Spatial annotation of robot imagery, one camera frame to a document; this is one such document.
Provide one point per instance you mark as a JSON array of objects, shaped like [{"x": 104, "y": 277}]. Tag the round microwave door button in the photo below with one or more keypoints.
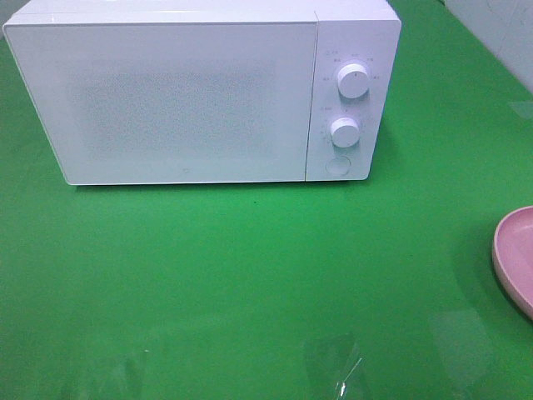
[{"x": 339, "y": 166}]

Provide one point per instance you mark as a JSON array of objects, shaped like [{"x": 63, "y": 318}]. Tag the pink round plate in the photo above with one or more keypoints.
[{"x": 512, "y": 257}]

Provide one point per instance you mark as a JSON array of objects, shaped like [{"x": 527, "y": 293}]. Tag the white microwave door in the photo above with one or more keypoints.
[{"x": 171, "y": 103}]

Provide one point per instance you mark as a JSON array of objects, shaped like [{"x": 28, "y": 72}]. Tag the lower white microwave knob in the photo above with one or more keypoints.
[{"x": 345, "y": 132}]

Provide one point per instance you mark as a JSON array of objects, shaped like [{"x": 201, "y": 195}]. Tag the white microwave knob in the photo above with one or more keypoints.
[
  {"x": 345, "y": 132},
  {"x": 353, "y": 80}
]

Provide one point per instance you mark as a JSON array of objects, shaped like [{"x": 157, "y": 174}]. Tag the upper white microwave knob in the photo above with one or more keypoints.
[{"x": 353, "y": 80}]

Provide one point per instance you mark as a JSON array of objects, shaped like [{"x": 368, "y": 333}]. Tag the white microwave oven body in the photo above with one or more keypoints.
[{"x": 365, "y": 32}]

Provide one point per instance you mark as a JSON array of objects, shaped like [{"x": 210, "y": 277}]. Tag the clear tape piece on table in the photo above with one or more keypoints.
[{"x": 334, "y": 367}]

